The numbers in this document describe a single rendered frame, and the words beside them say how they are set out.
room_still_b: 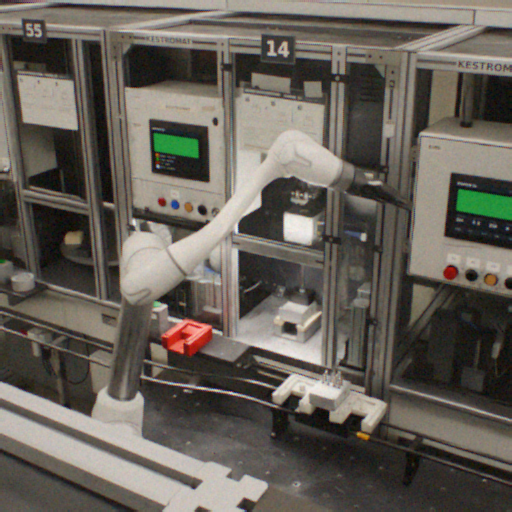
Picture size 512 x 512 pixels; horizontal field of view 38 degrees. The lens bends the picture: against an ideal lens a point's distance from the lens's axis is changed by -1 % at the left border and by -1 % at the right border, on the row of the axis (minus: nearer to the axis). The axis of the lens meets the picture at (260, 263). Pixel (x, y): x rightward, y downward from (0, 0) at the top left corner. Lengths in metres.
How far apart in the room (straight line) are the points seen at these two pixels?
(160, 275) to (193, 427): 0.87
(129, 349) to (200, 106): 0.86
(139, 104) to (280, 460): 1.35
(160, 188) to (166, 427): 0.88
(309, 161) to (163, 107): 0.79
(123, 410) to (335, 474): 0.74
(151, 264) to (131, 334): 0.33
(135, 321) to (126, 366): 0.16
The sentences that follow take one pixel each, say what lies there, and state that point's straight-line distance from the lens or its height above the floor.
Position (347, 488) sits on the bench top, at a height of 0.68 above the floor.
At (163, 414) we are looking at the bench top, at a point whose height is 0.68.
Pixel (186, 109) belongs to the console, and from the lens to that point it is 2.62.
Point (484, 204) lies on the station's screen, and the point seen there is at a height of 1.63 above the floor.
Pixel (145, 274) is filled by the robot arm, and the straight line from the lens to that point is 2.07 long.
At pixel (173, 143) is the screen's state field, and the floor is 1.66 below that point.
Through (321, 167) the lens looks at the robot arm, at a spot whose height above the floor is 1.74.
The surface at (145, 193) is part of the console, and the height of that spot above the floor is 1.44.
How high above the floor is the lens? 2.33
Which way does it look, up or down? 24 degrees down
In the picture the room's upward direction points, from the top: straight up
